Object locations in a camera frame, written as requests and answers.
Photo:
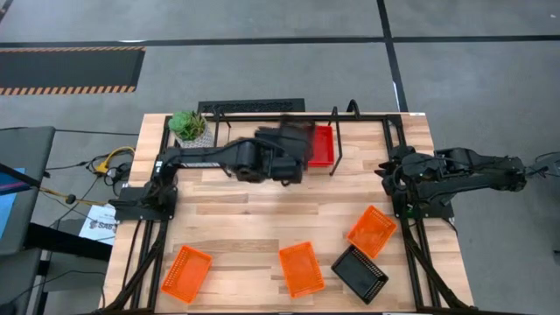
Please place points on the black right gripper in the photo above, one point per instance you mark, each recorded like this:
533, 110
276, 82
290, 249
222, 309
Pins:
407, 170

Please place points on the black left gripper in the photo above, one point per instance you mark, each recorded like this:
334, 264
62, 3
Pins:
286, 168

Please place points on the red slotted plastic basket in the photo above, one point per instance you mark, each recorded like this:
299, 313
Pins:
323, 146

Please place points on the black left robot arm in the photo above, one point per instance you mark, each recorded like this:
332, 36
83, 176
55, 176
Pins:
205, 158

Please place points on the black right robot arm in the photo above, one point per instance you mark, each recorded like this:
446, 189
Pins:
477, 175

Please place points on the orange slotted plastic basket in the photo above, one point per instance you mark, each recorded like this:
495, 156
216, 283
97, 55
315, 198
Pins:
372, 230
302, 269
186, 273

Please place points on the potted green succulent plant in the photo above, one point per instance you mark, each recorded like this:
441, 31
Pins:
188, 124

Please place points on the white printed paper sign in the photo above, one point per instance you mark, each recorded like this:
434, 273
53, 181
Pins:
100, 223

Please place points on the black hazard-striped floor mat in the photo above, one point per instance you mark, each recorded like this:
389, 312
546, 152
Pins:
65, 70

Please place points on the grey desk top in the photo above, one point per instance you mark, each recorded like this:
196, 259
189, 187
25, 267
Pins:
30, 149

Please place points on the blue sheet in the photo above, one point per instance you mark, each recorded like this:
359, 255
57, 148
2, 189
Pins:
9, 197

